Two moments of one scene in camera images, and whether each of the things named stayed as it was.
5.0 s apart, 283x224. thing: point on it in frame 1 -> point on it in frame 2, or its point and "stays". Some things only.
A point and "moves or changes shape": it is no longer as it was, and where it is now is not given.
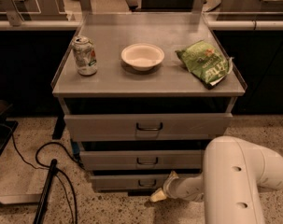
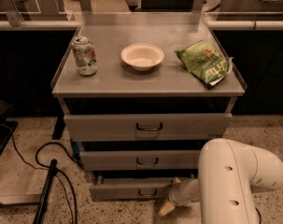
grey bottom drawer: [127, 183] moves or changes shape
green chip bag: [205, 63] stays
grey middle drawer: [142, 160] stays
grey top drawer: [151, 126] stays
